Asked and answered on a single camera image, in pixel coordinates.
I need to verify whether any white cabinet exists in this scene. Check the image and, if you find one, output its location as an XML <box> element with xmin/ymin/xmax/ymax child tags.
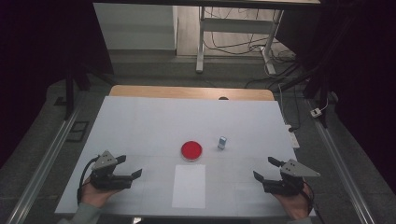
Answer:
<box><xmin>92</xmin><ymin>3</ymin><xmax>178</xmax><ymax>51</ymax></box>

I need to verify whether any right hand-held gripper black cable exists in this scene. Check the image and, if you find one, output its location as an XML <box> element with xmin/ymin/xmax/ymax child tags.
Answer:
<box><xmin>300</xmin><ymin>182</ymin><xmax>316</xmax><ymax>217</ymax></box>

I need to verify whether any large white table cover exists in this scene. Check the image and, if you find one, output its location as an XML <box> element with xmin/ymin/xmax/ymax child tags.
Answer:
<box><xmin>54</xmin><ymin>95</ymin><xmax>317</xmax><ymax>217</ymax></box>

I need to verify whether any black stand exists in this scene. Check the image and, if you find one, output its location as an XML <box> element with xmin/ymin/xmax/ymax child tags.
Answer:
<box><xmin>279</xmin><ymin>54</ymin><xmax>339</xmax><ymax>129</ymax></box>
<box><xmin>63</xmin><ymin>57</ymin><xmax>117</xmax><ymax>121</ymax></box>

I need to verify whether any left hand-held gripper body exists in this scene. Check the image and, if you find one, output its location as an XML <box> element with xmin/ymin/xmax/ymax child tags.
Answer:
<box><xmin>89</xmin><ymin>150</ymin><xmax>134</xmax><ymax>191</ymax></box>

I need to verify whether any person's right hand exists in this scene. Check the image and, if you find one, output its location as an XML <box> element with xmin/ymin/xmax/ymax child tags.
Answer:
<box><xmin>273</xmin><ymin>182</ymin><xmax>313</xmax><ymax>220</ymax></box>

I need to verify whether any tangle of floor cables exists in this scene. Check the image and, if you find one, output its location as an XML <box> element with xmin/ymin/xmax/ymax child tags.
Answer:
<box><xmin>204</xmin><ymin>7</ymin><xmax>297</xmax><ymax>64</ymax></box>

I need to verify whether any hand-held gripper black cable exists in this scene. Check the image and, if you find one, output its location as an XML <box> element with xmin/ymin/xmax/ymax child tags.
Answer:
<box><xmin>76</xmin><ymin>156</ymin><xmax>101</xmax><ymax>205</ymax></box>
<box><xmin>300</xmin><ymin>182</ymin><xmax>316</xmax><ymax>217</ymax></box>

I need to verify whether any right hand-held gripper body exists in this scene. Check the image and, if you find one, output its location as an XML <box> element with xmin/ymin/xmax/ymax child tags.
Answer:
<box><xmin>262</xmin><ymin>159</ymin><xmax>321</xmax><ymax>197</ymax></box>

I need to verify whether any metal floor rail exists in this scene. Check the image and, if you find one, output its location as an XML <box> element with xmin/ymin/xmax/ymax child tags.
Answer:
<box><xmin>306</xmin><ymin>98</ymin><xmax>377</xmax><ymax>224</ymax></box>
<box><xmin>6</xmin><ymin>101</ymin><xmax>84</xmax><ymax>224</ymax></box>

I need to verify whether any person's left hand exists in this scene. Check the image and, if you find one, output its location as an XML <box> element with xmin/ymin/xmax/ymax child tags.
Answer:
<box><xmin>79</xmin><ymin>176</ymin><xmax>121</xmax><ymax>209</ymax></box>

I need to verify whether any white desk frame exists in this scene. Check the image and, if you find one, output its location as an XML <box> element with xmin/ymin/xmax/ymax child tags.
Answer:
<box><xmin>195</xmin><ymin>5</ymin><xmax>285</xmax><ymax>76</ymax></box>

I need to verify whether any white power strip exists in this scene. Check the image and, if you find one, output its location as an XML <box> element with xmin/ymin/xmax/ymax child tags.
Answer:
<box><xmin>285</xmin><ymin>123</ymin><xmax>301</xmax><ymax>149</ymax></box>

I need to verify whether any left hand-held gripper black cable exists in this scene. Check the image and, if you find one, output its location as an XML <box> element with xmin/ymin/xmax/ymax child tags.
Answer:
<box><xmin>76</xmin><ymin>156</ymin><xmax>101</xmax><ymax>205</ymax></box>

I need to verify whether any white paper sheet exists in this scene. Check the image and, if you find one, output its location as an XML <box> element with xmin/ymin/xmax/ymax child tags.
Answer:
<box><xmin>171</xmin><ymin>163</ymin><xmax>206</xmax><ymax>210</ymax></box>

